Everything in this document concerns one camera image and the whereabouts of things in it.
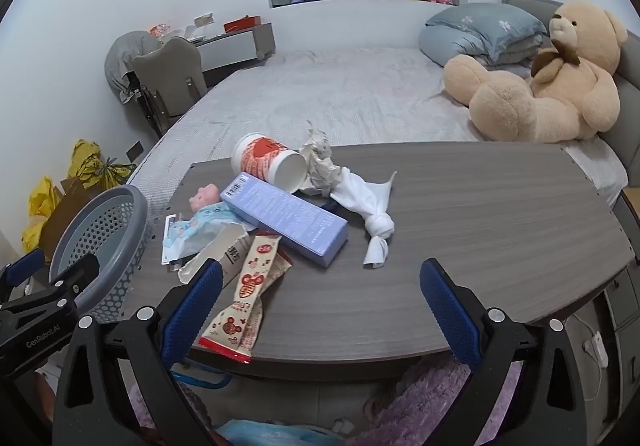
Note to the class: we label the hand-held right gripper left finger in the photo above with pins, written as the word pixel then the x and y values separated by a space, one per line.
pixel 195 306

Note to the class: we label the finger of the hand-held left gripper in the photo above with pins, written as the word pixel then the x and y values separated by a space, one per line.
pixel 25 265
pixel 75 276

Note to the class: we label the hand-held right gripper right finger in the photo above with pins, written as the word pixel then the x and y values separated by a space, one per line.
pixel 445 311

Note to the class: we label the grey perforated plastic basket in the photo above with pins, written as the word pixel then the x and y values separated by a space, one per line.
pixel 115 226

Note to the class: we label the long purple cardboard box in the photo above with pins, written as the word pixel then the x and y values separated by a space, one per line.
pixel 290 216

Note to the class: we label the red and cream snack wrapper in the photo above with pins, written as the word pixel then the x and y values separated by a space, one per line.
pixel 245 296

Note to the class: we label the brown cardboard box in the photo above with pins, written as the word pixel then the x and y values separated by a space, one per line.
pixel 65 216

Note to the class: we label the white carton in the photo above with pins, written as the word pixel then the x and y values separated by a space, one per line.
pixel 225 248

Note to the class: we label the light blue wipes packet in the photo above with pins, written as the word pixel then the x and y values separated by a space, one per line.
pixel 200 228

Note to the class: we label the purple fuzzy blanket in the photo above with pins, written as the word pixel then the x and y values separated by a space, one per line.
pixel 425 401

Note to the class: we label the pink rubber toy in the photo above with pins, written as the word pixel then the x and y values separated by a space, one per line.
pixel 205 198

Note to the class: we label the tied yellow plastic bag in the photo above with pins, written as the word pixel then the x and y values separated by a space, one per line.
pixel 95 166

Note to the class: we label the knotted white cloth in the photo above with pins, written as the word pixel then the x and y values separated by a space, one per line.
pixel 360 193

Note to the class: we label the light blue cloth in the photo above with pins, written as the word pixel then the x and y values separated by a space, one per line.
pixel 280 433

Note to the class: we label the red and white paper cup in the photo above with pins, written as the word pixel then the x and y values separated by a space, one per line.
pixel 265 161

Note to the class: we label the crumpled grey paper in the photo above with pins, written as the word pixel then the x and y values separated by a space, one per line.
pixel 320 161

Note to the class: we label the large beige teddy bear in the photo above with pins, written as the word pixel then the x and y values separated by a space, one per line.
pixel 520 106

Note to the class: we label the grey cloth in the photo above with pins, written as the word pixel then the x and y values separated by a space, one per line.
pixel 122 56

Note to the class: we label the beige chair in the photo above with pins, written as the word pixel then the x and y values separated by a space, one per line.
pixel 170 71

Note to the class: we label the bed with grey sheet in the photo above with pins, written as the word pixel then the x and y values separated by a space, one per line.
pixel 340 91

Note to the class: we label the grey desk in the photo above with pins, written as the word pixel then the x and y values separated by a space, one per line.
pixel 235 51

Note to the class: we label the red and white packet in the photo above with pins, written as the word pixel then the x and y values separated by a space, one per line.
pixel 160 30

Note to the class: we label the white desk items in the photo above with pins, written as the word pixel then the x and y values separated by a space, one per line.
pixel 200 26

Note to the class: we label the folded light blue duvet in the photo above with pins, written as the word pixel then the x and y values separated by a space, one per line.
pixel 480 31

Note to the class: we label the red box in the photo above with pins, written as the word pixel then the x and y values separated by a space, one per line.
pixel 242 24

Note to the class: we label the dark wall socket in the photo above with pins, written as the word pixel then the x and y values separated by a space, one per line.
pixel 134 151

